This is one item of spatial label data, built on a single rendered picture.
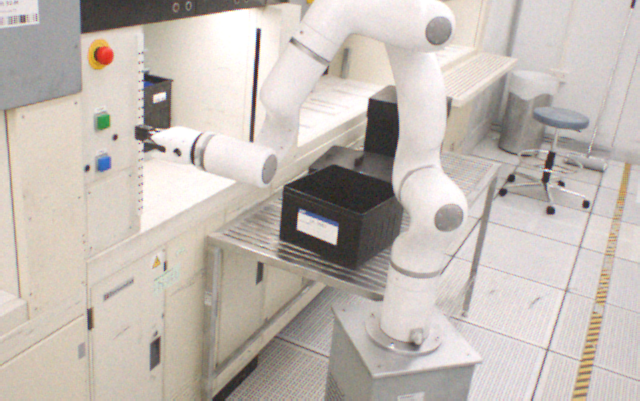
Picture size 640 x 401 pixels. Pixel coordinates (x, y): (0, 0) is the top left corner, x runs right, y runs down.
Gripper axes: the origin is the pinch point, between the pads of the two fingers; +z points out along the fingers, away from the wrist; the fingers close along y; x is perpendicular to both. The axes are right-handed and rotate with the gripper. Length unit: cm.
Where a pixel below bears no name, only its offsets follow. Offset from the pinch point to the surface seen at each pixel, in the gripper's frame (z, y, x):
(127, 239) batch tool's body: 12.1, 8.4, -33.2
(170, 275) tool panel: 12, 26, -52
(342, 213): -29, 48, -28
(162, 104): 43, 61, -16
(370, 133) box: -2, 136, -33
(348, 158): -7, 104, -34
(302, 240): -17, 50, -41
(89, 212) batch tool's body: 12.5, -4.0, -21.1
